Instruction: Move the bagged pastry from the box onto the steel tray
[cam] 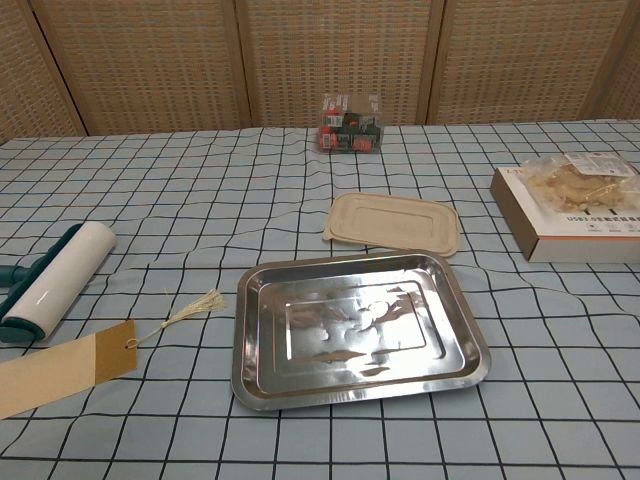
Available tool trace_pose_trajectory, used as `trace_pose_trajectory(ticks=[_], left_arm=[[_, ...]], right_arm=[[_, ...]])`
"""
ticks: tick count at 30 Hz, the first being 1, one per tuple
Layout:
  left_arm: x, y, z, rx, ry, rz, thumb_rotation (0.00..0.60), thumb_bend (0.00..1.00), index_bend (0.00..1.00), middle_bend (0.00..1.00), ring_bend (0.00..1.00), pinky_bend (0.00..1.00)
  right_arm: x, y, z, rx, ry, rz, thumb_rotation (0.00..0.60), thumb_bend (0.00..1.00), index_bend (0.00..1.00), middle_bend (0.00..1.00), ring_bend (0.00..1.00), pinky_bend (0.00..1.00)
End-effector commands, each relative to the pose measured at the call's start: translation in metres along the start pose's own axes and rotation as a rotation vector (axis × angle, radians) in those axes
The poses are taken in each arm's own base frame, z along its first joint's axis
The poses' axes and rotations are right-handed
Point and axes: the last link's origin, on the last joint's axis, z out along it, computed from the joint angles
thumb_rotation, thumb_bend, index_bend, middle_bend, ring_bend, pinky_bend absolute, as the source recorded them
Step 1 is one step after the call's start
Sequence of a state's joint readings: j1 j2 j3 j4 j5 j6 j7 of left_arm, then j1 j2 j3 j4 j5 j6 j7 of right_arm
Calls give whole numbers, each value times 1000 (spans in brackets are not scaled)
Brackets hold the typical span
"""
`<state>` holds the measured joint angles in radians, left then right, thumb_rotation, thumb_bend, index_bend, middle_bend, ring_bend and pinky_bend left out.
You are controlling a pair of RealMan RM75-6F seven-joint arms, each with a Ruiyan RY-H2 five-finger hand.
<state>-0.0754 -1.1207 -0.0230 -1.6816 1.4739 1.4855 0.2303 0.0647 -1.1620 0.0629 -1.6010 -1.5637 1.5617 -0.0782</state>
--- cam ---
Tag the clear box of small packets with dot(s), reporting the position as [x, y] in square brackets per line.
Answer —
[350, 125]

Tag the white and brown cardboard box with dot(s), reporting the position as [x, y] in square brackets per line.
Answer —
[575, 235]

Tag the woven rattan folding screen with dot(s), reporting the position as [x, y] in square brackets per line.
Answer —
[320, 60]

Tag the brown paper bookmark with tassel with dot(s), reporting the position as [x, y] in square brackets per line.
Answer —
[60, 362]

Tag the beige pulp container lid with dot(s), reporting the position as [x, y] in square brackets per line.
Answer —
[392, 224]

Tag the clear bag of snacks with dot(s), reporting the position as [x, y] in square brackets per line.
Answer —
[580, 182]

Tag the stainless steel rectangular tray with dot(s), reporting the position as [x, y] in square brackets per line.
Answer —
[360, 330]

